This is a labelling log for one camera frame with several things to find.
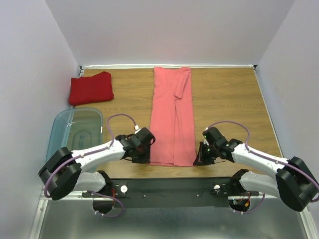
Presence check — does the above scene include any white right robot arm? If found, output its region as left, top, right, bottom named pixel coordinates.
left=193, top=127, right=319, bottom=212

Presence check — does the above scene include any aluminium frame rail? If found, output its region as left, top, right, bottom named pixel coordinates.
left=28, top=191, right=83, bottom=239

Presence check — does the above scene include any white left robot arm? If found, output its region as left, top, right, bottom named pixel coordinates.
left=38, top=127, right=156, bottom=200

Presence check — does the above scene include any clear blue plastic bin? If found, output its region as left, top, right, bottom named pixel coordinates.
left=46, top=108, right=103, bottom=161

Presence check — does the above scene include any folded red t shirt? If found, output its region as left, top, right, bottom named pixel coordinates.
left=68, top=71, right=114, bottom=106

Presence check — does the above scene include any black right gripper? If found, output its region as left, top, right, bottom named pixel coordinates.
left=193, top=140, right=218, bottom=165

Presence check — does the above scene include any pink t shirt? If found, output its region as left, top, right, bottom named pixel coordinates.
left=150, top=67, right=196, bottom=167

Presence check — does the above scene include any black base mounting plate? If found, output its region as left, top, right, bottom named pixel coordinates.
left=84, top=177, right=258, bottom=213

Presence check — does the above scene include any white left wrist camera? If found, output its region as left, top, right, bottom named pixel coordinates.
left=134, top=125, right=148, bottom=134

